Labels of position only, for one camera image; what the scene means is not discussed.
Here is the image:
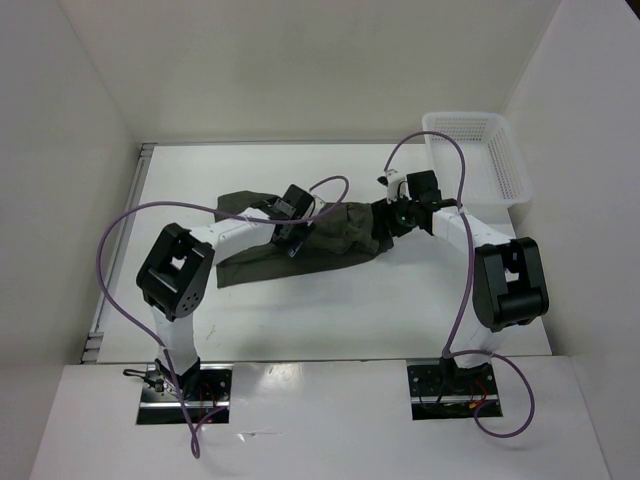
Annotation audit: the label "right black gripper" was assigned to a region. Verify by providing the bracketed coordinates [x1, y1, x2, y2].
[371, 189, 420, 242]

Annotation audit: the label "olive green shorts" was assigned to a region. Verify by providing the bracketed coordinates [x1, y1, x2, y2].
[216, 202, 394, 289]

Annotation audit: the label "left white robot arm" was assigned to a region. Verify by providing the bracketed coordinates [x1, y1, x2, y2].
[136, 185, 325, 400]

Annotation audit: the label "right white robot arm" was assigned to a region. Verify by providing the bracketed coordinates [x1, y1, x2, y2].
[372, 169, 549, 393]

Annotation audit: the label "white plastic basket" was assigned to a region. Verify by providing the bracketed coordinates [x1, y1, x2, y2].
[422, 112, 533, 208]

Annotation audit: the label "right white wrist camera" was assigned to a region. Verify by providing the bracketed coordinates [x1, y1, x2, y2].
[377, 169, 407, 204]

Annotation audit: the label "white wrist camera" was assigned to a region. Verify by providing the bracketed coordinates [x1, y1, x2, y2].
[377, 169, 407, 204]
[307, 195, 326, 221]

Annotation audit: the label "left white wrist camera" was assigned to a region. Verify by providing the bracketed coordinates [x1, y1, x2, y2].
[307, 195, 326, 221]

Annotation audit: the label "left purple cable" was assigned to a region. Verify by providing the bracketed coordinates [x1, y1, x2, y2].
[94, 175, 350, 460]

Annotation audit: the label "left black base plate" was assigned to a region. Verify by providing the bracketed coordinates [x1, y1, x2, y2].
[123, 364, 232, 426]

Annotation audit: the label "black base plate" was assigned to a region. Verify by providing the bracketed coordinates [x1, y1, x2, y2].
[406, 359, 503, 420]
[123, 364, 232, 426]

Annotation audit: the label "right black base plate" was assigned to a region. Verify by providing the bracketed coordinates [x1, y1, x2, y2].
[406, 359, 503, 420]

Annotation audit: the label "aluminium table edge rail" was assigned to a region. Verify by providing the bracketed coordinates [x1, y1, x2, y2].
[79, 142, 157, 365]

